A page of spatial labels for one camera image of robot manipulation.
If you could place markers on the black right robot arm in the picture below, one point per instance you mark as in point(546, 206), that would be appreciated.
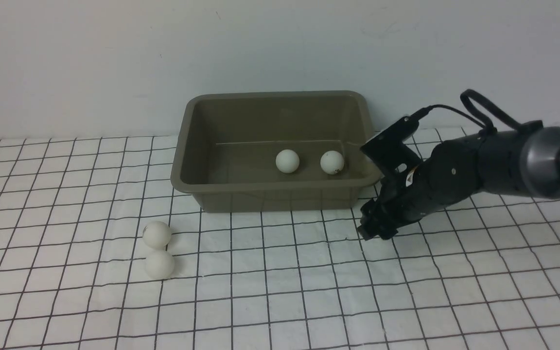
point(514, 163)

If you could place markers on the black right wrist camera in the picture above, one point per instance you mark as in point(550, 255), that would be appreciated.
point(388, 151)

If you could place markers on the olive green plastic bin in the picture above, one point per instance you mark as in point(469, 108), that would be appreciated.
point(227, 145)

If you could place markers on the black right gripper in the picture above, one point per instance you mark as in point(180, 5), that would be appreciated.
point(406, 199)

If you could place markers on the white black-grid tablecloth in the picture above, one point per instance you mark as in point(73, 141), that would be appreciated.
point(481, 275)

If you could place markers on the white ping-pong ball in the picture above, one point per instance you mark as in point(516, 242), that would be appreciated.
point(159, 265)
point(156, 235)
point(287, 161)
point(332, 162)

